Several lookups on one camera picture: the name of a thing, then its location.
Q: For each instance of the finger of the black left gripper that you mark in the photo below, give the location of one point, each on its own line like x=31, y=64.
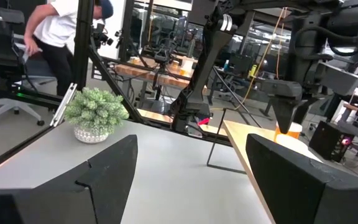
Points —
x=284, y=105
x=306, y=107

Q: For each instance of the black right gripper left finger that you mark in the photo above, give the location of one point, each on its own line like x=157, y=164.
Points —
x=104, y=186

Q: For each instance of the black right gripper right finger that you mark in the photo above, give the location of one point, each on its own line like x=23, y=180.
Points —
x=291, y=193

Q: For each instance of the large amber medicine bottle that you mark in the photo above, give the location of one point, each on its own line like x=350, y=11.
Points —
x=295, y=132

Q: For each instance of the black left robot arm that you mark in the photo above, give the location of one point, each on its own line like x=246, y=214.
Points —
x=204, y=71

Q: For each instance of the wooden shelf with black legs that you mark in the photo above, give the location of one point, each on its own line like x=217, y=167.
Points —
x=244, y=137

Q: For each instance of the black computer tower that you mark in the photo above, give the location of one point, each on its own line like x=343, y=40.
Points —
x=328, y=140

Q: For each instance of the green plant in white pot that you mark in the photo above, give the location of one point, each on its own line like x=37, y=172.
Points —
x=95, y=112

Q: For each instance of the red tag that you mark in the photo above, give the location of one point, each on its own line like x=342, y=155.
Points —
x=204, y=121

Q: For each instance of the wooden workbench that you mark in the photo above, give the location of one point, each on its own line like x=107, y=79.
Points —
x=154, y=76

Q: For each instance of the grey office chair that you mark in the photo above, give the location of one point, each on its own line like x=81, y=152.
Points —
x=11, y=105

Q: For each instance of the person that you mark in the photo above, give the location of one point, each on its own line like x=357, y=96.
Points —
x=57, y=25

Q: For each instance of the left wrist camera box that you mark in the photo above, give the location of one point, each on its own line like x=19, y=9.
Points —
x=340, y=79

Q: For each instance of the silver aluminium bracket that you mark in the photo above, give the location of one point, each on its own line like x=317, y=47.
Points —
x=62, y=105

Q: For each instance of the black video camera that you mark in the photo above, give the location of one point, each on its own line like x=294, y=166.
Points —
x=99, y=35

